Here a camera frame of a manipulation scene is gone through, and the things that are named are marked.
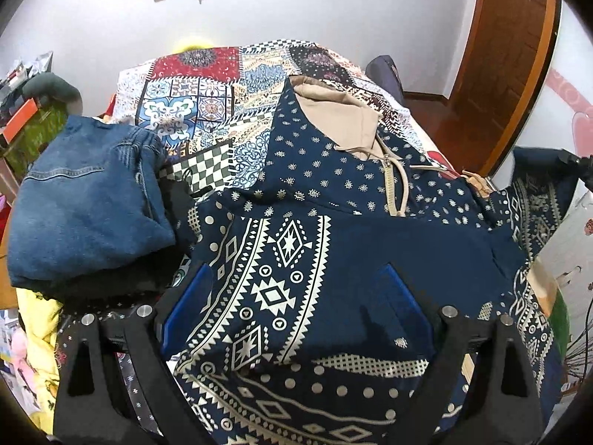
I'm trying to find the black folded clothing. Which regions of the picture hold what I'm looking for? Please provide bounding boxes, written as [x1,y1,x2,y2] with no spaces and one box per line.
[44,178,200,303]

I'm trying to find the grey-green plush cushion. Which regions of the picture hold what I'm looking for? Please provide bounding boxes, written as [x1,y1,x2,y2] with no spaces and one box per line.
[22,73,83,105]

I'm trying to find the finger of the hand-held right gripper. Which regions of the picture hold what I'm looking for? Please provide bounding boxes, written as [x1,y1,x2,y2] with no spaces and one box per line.
[557,148,593,172]

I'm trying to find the yellow-green round object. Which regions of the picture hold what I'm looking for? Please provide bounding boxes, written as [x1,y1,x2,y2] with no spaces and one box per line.
[170,37,218,54]

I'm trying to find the navy patterned hoodie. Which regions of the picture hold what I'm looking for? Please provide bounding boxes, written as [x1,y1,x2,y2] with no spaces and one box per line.
[173,74,580,445]

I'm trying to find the folded blue jeans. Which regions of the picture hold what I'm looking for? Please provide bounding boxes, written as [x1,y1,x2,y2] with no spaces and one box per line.
[8,115,177,290]

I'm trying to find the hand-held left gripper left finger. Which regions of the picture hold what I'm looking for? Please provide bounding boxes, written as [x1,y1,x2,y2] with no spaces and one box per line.
[53,264,218,445]

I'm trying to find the orange box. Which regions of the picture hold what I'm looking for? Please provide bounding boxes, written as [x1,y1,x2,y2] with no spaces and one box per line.
[0,97,38,146]

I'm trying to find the yellow printed cloth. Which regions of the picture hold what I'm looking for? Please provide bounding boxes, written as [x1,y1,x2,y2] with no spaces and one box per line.
[16,287,64,427]

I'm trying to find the green box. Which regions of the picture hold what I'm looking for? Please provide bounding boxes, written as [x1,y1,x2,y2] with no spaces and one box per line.
[2,104,70,181]

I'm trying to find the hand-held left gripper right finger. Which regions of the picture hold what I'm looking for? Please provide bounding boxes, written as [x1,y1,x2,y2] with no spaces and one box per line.
[377,262,545,445]

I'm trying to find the white printed panel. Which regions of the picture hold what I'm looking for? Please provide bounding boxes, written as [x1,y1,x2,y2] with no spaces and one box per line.
[528,201,593,334]

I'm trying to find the patchwork printed bedspread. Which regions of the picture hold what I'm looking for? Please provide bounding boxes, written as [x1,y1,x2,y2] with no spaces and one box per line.
[113,39,464,205]

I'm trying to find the wooden door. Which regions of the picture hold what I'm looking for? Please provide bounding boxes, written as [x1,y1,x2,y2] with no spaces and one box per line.
[447,0,563,179]

